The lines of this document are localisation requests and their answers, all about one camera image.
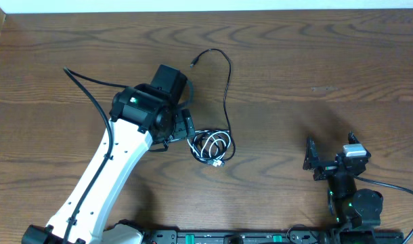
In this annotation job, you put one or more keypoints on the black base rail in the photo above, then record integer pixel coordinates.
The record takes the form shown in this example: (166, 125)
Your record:
(298, 236)

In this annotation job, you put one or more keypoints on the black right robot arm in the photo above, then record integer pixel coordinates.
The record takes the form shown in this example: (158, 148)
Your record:
(357, 211)

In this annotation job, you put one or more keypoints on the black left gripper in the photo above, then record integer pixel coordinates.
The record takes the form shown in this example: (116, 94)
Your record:
(186, 125)

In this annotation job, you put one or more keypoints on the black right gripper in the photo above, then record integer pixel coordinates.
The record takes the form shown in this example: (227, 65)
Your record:
(325, 169)

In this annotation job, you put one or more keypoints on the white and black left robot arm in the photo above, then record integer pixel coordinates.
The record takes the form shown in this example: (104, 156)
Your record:
(141, 116)

